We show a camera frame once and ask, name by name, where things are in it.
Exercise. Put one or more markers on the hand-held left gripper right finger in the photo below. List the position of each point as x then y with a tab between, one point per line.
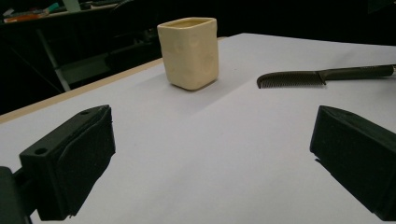
358	155

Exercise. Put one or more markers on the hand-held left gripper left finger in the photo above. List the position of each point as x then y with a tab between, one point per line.
77	161

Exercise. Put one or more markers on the black comb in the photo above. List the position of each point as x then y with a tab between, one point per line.
289	79

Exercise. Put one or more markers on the small wooden block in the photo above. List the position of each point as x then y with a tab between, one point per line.
190	53

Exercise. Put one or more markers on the wooden desk with white legs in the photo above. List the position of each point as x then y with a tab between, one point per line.
53	59

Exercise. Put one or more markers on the white table cover sheet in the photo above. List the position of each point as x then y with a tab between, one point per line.
202	140

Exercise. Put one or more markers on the orange flat object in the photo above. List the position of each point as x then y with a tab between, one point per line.
21	18

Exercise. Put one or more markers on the pale green box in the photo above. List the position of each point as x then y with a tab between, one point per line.
71	4

